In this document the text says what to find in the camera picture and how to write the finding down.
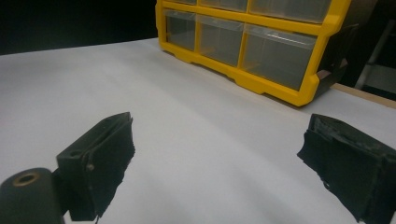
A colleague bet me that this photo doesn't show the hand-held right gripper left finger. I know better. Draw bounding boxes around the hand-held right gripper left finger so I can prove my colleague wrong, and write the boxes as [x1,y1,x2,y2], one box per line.
[55,111,136,223]

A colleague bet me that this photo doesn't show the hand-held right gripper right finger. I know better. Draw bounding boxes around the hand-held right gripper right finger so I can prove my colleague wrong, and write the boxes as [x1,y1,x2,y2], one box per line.
[296,113,396,224]

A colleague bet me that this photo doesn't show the yellow and black drawer organizer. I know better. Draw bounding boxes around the yellow and black drawer organizer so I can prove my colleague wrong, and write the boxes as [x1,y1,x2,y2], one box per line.
[154,0,379,107]

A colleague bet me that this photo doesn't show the grey metal stand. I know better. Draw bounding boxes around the grey metal stand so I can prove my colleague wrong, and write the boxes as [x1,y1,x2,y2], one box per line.
[354,18,396,94]

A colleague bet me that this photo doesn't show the grid of clear organizer drawers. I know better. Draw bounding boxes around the grid of clear organizer drawers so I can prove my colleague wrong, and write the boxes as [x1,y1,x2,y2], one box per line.
[163,0,332,92]

